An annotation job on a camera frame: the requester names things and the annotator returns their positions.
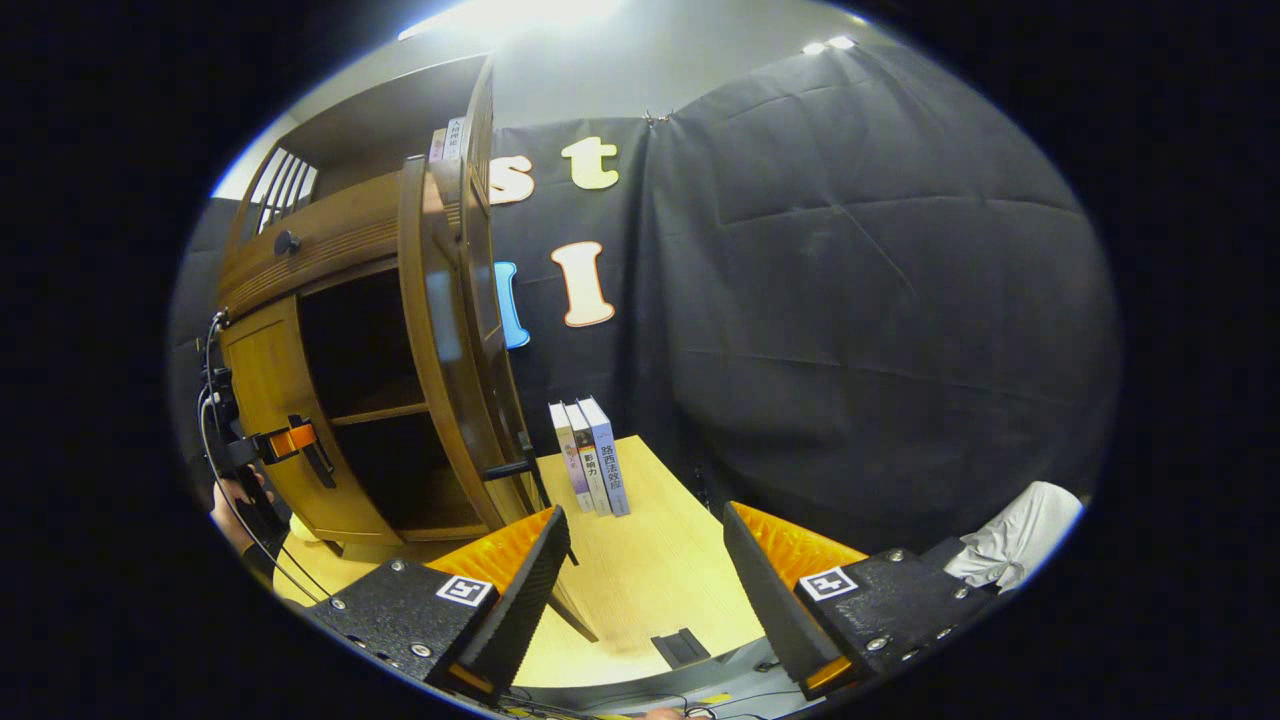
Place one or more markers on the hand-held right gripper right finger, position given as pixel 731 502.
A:
pixel 765 600

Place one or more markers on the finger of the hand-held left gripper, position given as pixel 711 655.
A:
pixel 292 441

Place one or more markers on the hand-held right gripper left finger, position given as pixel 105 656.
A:
pixel 520 600

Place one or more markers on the wooden cabinet door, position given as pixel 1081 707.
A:
pixel 440 330
pixel 265 400

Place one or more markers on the wooden double-door shoe cabinet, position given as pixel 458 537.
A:
pixel 370 120

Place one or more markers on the wooden inner shelf board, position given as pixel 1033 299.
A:
pixel 380 413

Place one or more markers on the small black holder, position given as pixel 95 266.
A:
pixel 681 648

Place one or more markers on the dark spine paperback book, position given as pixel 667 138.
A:
pixel 590 465

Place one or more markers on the blue grey paperback book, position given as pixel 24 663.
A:
pixel 610 460

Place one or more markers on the round black drawer knob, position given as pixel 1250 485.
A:
pixel 287 243

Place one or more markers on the ribbed wooden drawer front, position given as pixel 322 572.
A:
pixel 320 245

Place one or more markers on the light grey clothing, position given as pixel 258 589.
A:
pixel 1020 535

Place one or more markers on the black backdrop cloth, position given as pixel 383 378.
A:
pixel 850 300

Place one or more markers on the pink spine shelf book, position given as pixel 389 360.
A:
pixel 438 145

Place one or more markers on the white spine shelf book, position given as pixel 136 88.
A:
pixel 455 140

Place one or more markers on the large ceiling light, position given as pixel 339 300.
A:
pixel 520 12

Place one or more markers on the metal backdrop clip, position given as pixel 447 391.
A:
pixel 657 118

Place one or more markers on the small ceiling light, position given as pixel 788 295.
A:
pixel 828 45

